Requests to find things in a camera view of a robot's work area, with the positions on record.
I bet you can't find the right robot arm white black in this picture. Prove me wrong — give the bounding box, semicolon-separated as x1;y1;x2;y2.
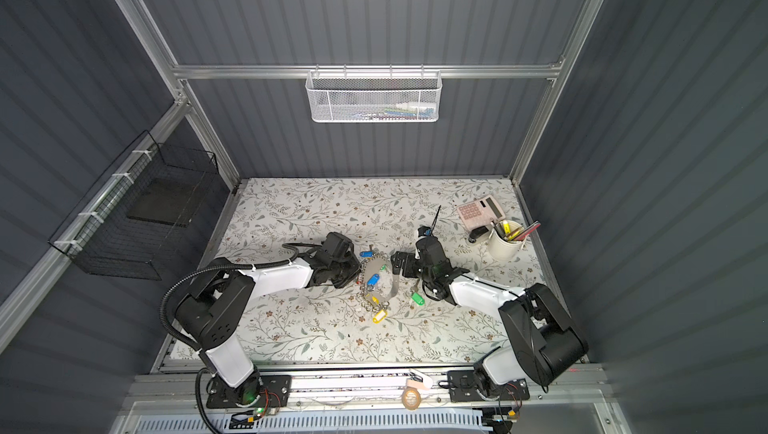
391;235;589;391

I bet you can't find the key with green tag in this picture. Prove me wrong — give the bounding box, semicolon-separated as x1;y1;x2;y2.
410;281;425;306

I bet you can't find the tape roll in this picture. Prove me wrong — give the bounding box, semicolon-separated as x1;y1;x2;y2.
401;387;421;411

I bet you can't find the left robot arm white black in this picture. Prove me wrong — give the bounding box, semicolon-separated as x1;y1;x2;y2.
159;232;361;389

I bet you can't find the white pen cup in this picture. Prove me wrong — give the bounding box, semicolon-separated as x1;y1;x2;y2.
486;220;526;262

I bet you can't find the white cable duct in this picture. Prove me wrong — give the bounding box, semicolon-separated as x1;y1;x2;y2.
134;408;490;434

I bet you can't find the pink pen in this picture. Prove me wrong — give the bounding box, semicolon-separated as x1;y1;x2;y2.
512;221;541;242

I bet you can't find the floral table mat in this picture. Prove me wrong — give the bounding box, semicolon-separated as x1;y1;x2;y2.
170;177;568;366

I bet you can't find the pink calculator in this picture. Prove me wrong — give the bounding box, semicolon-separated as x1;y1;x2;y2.
457;195;506;232

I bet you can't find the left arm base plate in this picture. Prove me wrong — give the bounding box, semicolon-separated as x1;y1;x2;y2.
205;374;293;409

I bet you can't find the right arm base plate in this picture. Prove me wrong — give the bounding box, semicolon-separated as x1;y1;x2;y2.
440;369;530;403

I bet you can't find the white wire mesh basket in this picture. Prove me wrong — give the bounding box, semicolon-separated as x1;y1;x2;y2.
305;72;443;123

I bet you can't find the keyring bunch with grey strap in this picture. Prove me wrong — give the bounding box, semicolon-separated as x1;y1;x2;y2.
358;248;398;324

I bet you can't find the black wire basket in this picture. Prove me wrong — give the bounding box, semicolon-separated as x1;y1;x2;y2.
49;134;219;281

